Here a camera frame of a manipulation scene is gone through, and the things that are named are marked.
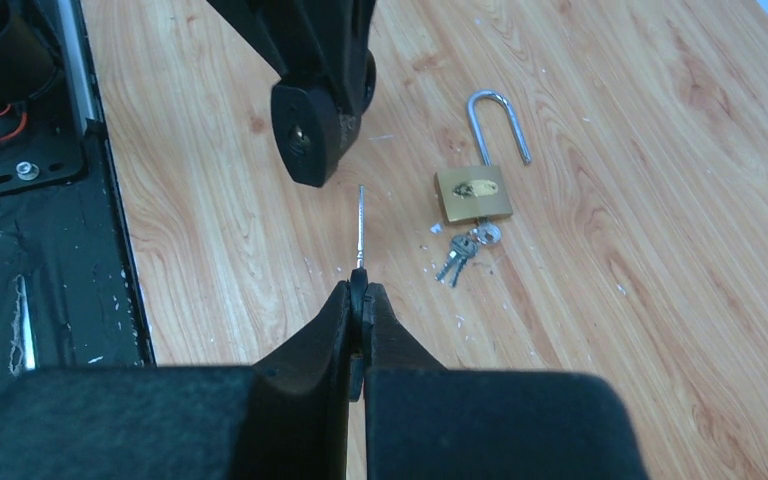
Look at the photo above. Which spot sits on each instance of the black-headed key bunch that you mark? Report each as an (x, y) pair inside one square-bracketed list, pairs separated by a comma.
[(358, 281)]

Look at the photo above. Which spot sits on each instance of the black padlock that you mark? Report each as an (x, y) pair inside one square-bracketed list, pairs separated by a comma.
[(311, 132)]

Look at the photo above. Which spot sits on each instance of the brass padlock steel shackle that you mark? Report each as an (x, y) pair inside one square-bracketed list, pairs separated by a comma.
[(479, 192)]

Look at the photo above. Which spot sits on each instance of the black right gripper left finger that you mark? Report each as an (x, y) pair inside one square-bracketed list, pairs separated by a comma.
[(284, 417)]

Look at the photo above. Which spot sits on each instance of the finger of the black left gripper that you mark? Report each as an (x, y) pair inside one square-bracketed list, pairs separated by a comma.
[(284, 34), (343, 28)]

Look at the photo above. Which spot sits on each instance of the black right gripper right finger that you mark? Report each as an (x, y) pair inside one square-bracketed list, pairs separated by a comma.
[(425, 421)]

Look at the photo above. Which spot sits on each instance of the small brass key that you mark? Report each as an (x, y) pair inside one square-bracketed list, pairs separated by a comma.
[(464, 247)]

